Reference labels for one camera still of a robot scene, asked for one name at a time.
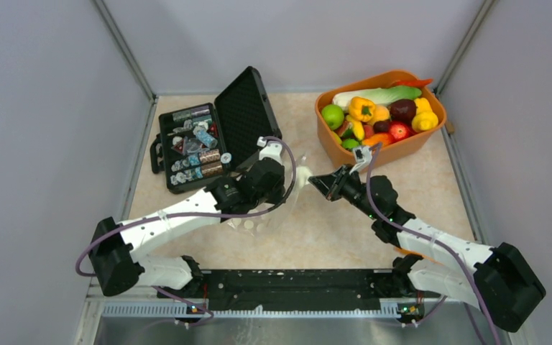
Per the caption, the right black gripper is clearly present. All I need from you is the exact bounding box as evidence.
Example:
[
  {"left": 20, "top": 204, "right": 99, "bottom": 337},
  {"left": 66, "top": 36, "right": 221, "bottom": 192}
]
[{"left": 309, "top": 163, "right": 380, "bottom": 220}]

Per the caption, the white mushroom toy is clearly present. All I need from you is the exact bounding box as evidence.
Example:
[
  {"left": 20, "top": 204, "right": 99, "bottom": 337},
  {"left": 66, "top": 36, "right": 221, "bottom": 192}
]
[{"left": 295, "top": 166, "right": 312, "bottom": 188}]

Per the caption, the clear dotted zip bag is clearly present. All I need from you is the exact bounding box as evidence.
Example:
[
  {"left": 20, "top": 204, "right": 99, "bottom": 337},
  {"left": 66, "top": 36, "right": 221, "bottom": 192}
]
[{"left": 226, "top": 152, "right": 309, "bottom": 236}]

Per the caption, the orange mango toy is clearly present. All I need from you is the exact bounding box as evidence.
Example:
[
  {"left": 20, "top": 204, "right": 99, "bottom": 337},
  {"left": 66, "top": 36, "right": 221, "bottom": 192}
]
[{"left": 362, "top": 132, "right": 395, "bottom": 147}]

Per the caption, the yellow bell pepper toy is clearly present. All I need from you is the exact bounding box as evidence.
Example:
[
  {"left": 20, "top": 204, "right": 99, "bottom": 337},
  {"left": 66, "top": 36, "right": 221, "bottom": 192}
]
[{"left": 348, "top": 96, "right": 377, "bottom": 122}]

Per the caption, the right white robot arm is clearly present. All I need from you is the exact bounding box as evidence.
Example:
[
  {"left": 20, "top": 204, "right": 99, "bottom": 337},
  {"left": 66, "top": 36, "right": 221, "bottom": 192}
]
[{"left": 308, "top": 147, "right": 546, "bottom": 332}]

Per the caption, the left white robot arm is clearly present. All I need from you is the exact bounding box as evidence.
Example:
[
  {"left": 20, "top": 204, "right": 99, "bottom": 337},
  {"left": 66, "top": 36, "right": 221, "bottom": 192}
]
[{"left": 75, "top": 137, "right": 291, "bottom": 297}]

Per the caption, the orange plastic basket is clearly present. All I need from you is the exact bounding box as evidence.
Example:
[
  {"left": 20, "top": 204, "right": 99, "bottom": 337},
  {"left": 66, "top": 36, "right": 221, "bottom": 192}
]
[{"left": 314, "top": 70, "right": 447, "bottom": 167}]

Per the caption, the yellow banana toy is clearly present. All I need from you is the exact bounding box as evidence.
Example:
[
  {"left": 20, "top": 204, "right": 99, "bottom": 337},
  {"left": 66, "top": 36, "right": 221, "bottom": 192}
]
[{"left": 345, "top": 115, "right": 365, "bottom": 141}]

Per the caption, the green apple toy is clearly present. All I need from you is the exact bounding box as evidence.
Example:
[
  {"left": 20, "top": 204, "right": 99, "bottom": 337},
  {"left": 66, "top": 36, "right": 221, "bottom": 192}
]
[{"left": 321, "top": 104, "right": 345, "bottom": 130}]

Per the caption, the black open case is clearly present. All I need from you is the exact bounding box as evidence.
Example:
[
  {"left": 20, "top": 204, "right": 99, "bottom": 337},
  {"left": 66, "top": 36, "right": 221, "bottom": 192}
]
[{"left": 149, "top": 66, "right": 282, "bottom": 194}]

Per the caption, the red apple toy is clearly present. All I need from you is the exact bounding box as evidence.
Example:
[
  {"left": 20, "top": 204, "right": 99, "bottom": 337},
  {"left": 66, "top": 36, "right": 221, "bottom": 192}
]
[{"left": 388, "top": 121, "right": 415, "bottom": 142}]

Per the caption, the peach toy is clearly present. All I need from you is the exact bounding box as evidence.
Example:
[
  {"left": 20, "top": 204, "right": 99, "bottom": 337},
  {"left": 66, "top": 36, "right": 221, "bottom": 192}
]
[{"left": 368, "top": 105, "right": 390, "bottom": 126}]

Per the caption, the orange carrot toy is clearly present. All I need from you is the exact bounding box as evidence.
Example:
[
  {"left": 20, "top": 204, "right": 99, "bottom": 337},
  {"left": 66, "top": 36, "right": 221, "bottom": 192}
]
[{"left": 394, "top": 247, "right": 435, "bottom": 262}]

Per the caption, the dark purple fruit toy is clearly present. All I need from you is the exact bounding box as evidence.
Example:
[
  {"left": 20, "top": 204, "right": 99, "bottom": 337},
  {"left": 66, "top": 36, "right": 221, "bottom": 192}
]
[{"left": 388, "top": 99, "right": 417, "bottom": 124}]

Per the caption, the green white cabbage toy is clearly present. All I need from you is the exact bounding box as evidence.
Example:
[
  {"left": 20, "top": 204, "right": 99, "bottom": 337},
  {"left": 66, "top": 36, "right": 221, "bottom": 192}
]
[{"left": 332, "top": 86, "right": 422, "bottom": 110}]

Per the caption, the yellow pear toy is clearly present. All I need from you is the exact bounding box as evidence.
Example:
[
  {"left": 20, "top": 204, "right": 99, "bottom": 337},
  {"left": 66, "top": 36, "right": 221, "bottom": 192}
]
[{"left": 411, "top": 98, "right": 439, "bottom": 133}]

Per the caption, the red chili toy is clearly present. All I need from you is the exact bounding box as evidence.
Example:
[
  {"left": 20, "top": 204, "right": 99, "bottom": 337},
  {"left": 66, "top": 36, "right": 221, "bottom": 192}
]
[{"left": 391, "top": 78, "right": 433, "bottom": 88}]

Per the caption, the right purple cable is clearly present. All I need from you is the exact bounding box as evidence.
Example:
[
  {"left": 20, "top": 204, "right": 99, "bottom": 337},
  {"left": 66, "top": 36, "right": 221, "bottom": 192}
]
[{"left": 365, "top": 142, "right": 503, "bottom": 345}]

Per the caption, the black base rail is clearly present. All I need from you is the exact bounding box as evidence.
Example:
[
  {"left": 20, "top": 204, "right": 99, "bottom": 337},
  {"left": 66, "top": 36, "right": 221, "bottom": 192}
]
[{"left": 157, "top": 269, "right": 437, "bottom": 313}]

